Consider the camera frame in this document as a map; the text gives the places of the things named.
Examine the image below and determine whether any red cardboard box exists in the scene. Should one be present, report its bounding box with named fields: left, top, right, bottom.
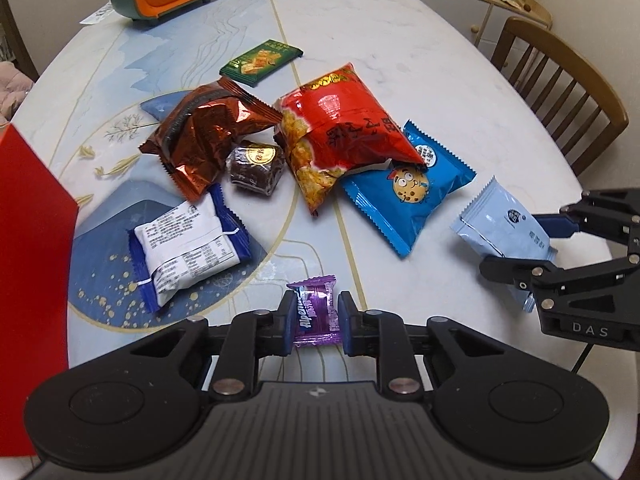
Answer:
left=0, top=125, right=78, bottom=457

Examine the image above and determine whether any purple candy packet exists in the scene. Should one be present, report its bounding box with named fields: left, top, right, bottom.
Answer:
left=288, top=274, right=342, bottom=348

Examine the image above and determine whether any blue cookie packet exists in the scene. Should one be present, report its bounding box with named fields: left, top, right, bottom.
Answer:
left=341, top=122, right=476, bottom=258

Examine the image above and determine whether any green cracker packet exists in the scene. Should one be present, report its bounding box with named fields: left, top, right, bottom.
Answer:
left=219, top=39, right=304, bottom=88

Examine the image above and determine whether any red snack bag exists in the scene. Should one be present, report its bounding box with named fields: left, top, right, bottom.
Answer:
left=274, top=63, right=422, bottom=214

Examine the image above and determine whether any small brown candy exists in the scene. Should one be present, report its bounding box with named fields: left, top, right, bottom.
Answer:
left=227, top=141, right=285, bottom=196

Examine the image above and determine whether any pink jacket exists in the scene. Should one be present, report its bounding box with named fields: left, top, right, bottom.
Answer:
left=0, top=61, right=34, bottom=125

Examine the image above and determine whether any white wooden cabinet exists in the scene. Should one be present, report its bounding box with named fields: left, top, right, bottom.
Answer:
left=420, top=0, right=552, bottom=50

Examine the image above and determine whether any light blue snack packet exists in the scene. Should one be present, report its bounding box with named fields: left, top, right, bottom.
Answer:
left=449, top=175, right=559, bottom=313

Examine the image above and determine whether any brown foil snack bag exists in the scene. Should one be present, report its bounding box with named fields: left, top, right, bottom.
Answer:
left=139, top=76, right=282, bottom=202

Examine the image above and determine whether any white blue snack packet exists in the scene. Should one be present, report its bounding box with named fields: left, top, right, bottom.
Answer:
left=128, top=183, right=253, bottom=314

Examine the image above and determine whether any wooden chair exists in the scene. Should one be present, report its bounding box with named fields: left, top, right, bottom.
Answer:
left=490, top=18, right=629, bottom=176

